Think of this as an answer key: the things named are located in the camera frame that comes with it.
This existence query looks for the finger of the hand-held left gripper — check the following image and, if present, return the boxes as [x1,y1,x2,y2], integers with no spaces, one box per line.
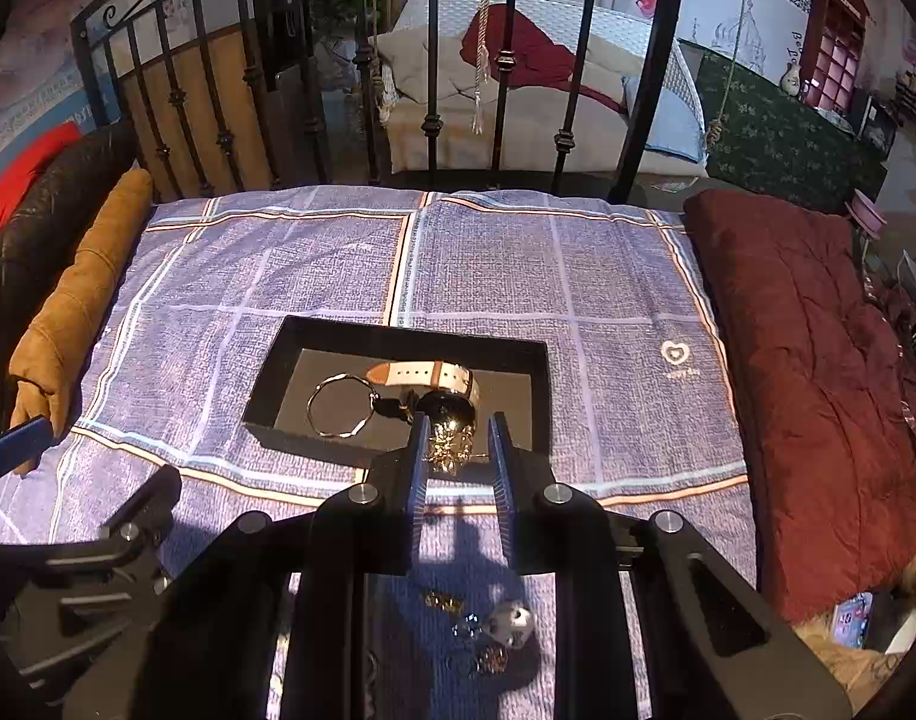
[0,420,55,550]
[0,465,184,602]

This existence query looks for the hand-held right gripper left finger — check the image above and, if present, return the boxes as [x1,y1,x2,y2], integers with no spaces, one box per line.
[75,412,432,720]

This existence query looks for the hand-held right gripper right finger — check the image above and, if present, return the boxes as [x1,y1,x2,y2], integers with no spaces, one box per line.
[489,411,854,720]

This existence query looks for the gold pineapple brooch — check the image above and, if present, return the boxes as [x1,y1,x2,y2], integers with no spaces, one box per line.
[425,422,493,476]

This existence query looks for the black jewelry tray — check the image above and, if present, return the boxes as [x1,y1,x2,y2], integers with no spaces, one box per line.
[244,316,553,470]

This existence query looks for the white bead ornament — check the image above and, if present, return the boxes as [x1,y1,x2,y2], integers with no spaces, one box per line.
[483,599,538,650]

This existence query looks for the gold bangle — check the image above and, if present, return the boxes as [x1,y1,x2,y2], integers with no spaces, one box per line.
[307,374,377,438]

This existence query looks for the tan suede cloth roll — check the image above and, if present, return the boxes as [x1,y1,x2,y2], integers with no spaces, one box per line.
[8,168,156,478]

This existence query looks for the blue plaid bed sheet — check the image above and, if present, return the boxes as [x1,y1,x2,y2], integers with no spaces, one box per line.
[0,187,760,720]

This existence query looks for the red cloth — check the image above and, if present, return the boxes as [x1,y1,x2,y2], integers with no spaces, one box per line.
[0,123,85,250]

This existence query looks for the maroon quilt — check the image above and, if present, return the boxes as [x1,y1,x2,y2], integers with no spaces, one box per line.
[683,188,916,624]

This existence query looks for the colourful packet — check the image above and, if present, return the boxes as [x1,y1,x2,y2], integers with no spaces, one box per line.
[831,592,876,650]

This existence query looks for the wooden board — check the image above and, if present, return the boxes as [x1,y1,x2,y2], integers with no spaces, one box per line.
[116,25,280,197]

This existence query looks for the light blue pillow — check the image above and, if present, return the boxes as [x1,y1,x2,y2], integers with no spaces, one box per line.
[621,74,711,164]

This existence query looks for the dark red throw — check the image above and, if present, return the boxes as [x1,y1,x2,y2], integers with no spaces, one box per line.
[461,6,630,119]

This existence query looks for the green patterned cloth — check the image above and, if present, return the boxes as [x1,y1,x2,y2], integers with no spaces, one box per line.
[696,37,891,205]

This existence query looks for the pink round stand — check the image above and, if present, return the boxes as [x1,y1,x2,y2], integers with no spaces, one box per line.
[843,190,888,242]

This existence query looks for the red phone booth cabinet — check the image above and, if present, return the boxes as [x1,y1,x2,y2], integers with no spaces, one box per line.
[798,0,872,111]

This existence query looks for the beige strap wristwatch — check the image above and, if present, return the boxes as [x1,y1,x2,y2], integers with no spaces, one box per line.
[363,360,481,433]

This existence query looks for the wall poster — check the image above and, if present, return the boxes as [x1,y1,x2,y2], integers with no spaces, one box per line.
[0,0,130,170]

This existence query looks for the cream hanging rope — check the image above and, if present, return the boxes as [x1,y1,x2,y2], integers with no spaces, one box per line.
[468,0,498,137]

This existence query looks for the black metal bed frame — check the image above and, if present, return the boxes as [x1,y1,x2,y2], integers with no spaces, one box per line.
[71,0,692,205]

